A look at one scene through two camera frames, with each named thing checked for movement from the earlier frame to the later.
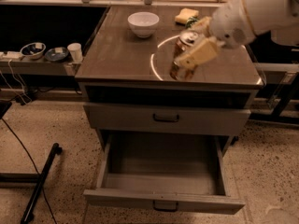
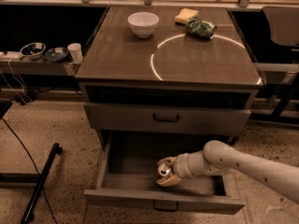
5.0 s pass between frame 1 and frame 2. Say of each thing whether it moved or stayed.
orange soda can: moved
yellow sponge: stayed
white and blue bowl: stayed
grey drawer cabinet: stayed
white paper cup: stayed
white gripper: moved
